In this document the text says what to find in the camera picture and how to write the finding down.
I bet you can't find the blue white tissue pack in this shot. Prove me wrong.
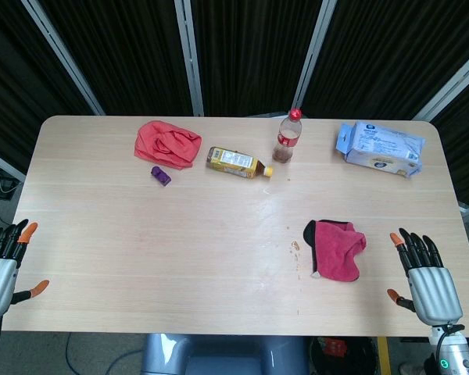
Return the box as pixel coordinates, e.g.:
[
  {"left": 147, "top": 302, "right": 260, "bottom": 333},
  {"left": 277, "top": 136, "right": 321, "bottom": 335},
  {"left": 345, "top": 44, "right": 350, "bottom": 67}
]
[{"left": 335, "top": 120, "right": 427, "bottom": 180}]

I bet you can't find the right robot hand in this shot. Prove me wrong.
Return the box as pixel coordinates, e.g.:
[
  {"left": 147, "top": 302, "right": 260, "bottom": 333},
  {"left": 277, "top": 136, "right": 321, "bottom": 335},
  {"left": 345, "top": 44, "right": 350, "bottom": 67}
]
[{"left": 386, "top": 228, "right": 464, "bottom": 326}]

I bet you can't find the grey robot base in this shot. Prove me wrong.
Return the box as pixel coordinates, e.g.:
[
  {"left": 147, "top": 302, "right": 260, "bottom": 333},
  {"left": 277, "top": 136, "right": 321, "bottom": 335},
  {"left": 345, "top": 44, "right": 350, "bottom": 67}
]
[{"left": 141, "top": 333, "right": 310, "bottom": 375}]

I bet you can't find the black power strip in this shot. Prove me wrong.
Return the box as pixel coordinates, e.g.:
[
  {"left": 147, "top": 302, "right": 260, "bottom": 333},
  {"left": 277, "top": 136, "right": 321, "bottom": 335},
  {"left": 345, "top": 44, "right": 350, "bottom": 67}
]
[{"left": 0, "top": 171, "right": 21, "bottom": 202}]

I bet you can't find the white partition post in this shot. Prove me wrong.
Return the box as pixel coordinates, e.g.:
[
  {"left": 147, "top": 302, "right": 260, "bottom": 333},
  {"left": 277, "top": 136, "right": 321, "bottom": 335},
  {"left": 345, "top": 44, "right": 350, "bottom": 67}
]
[
  {"left": 411, "top": 46, "right": 469, "bottom": 121},
  {"left": 294, "top": 0, "right": 338, "bottom": 115},
  {"left": 174, "top": 0, "right": 205, "bottom": 117},
  {"left": 20, "top": 0, "right": 106, "bottom": 116}
]

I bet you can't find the red item in bin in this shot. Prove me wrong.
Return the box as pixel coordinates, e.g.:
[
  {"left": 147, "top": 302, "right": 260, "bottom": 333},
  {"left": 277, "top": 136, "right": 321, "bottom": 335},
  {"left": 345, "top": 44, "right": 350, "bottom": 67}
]
[{"left": 323, "top": 337, "right": 347, "bottom": 357}]

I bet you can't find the pink cloth with black backing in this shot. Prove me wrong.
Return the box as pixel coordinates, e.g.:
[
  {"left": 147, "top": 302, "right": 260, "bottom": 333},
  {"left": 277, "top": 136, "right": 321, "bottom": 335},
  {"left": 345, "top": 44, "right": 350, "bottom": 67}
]
[{"left": 303, "top": 219, "right": 368, "bottom": 284}]

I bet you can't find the black fabric partition panel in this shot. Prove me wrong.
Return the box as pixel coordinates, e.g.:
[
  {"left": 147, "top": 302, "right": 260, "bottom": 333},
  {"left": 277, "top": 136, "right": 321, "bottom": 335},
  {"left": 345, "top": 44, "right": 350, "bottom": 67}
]
[
  {"left": 190, "top": 0, "right": 322, "bottom": 117},
  {"left": 428, "top": 72, "right": 469, "bottom": 209},
  {"left": 303, "top": 0, "right": 469, "bottom": 120},
  {"left": 0, "top": 0, "right": 99, "bottom": 175},
  {"left": 38, "top": 0, "right": 199, "bottom": 116}
]

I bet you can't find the orange-red crumpled cloth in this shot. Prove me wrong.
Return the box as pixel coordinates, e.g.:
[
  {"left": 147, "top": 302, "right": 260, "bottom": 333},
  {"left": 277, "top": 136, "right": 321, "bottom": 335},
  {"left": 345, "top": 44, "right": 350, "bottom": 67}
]
[{"left": 134, "top": 120, "right": 203, "bottom": 170}]

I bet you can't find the purple toy block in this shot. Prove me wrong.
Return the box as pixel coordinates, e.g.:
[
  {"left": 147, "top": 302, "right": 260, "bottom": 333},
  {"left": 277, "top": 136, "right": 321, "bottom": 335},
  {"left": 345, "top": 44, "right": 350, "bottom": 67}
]
[{"left": 150, "top": 166, "right": 173, "bottom": 188}]

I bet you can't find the black waste bin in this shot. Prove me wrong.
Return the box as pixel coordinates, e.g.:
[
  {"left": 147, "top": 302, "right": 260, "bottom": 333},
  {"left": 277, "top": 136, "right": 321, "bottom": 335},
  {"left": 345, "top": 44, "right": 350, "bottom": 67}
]
[{"left": 309, "top": 335, "right": 380, "bottom": 375}]

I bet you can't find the cola bottle with red cap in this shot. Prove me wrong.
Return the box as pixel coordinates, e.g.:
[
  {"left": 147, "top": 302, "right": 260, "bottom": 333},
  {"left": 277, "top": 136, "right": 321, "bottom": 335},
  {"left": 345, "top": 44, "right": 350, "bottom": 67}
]
[{"left": 272, "top": 107, "right": 304, "bottom": 163}]

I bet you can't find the yellow tea bottle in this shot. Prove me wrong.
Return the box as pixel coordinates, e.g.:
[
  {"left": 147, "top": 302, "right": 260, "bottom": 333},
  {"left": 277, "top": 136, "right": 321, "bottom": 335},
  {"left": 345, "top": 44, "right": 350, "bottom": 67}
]
[{"left": 205, "top": 145, "right": 275, "bottom": 181}]

